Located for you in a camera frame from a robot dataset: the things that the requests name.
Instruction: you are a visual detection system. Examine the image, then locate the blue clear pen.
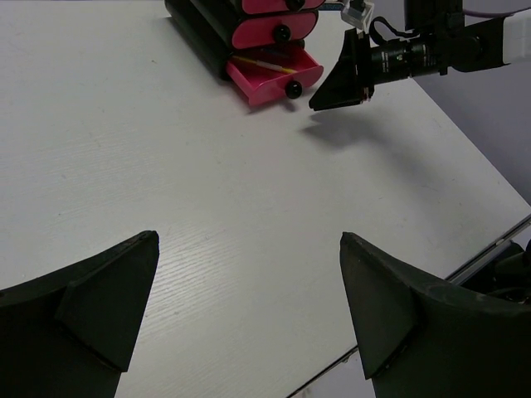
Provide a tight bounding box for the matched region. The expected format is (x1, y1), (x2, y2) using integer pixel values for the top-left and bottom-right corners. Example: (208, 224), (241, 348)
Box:
(260, 47), (290, 59)

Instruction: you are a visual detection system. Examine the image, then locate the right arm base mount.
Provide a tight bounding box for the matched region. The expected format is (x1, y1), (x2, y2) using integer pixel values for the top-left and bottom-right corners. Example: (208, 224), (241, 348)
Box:
(461, 242), (530, 305)

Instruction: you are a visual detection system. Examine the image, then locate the yellow pen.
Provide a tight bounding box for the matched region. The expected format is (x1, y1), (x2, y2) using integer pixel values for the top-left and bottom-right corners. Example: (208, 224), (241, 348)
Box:
(232, 56), (296, 75)

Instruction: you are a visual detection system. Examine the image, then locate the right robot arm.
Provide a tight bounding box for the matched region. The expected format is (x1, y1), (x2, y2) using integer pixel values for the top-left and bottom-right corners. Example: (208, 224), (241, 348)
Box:
(309, 1), (530, 111)

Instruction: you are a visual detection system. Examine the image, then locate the black drawer cabinet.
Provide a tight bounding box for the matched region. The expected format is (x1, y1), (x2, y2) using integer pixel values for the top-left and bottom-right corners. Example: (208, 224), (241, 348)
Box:
(164, 0), (321, 80)

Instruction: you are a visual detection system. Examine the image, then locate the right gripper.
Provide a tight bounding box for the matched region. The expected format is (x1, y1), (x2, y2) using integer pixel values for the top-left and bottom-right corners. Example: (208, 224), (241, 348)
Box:
(309, 28), (441, 111)

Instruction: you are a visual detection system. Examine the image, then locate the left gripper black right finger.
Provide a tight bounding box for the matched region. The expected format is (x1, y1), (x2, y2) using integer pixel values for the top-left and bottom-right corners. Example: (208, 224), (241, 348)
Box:
(339, 233), (530, 397)

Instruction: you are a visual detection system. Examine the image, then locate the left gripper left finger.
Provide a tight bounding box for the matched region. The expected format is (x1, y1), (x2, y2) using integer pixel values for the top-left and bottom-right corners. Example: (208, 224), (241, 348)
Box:
(1, 231), (159, 397)

